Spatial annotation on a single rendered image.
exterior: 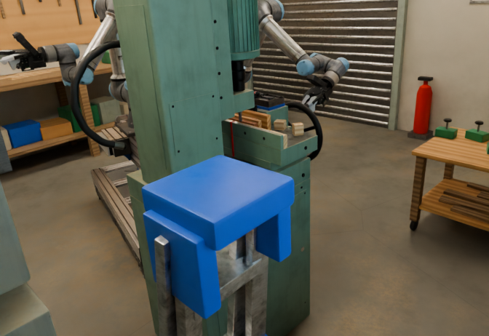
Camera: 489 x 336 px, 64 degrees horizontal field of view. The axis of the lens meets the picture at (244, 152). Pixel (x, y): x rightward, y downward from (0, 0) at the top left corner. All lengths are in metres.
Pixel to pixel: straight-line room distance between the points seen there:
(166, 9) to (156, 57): 0.14
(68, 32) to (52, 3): 0.30
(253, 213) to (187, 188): 0.10
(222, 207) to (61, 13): 4.27
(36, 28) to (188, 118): 3.44
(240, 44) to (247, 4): 0.14
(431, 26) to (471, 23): 0.35
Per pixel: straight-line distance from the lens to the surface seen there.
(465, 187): 2.93
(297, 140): 1.47
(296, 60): 1.94
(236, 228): 0.49
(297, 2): 4.95
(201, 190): 0.54
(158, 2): 1.18
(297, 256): 1.73
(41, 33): 4.59
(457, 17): 4.18
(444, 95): 4.30
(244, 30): 1.42
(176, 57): 1.21
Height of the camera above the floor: 1.40
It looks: 21 degrees down
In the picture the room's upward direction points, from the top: 4 degrees counter-clockwise
